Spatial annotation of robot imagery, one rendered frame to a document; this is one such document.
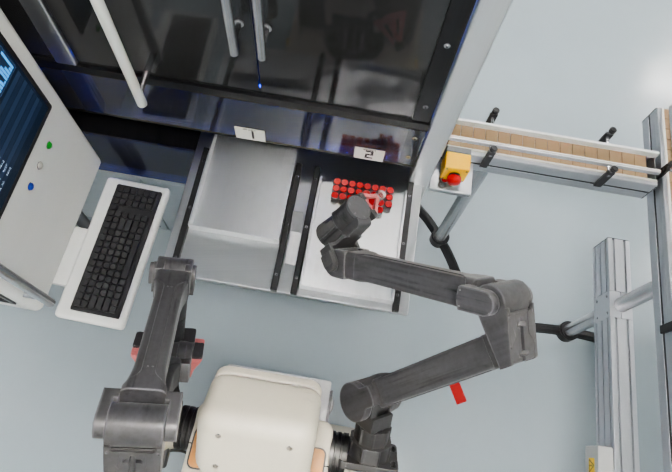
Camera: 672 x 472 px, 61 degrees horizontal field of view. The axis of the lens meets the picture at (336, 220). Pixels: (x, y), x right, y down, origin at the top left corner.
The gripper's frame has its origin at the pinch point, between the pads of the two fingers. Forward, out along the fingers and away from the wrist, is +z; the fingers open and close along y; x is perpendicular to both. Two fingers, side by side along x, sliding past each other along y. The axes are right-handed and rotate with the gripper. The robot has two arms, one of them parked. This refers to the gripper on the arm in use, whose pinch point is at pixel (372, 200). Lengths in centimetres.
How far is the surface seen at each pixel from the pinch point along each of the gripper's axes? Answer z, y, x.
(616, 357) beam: 67, -7, -92
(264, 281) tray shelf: -6.0, -43.3, -2.0
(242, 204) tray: 4.9, -44.7, 19.8
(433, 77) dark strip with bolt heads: 12.3, 24.2, 14.7
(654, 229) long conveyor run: 73, 24, -58
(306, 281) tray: 0.6, -36.5, -8.8
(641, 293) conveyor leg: 71, 11, -75
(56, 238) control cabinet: -32, -74, 41
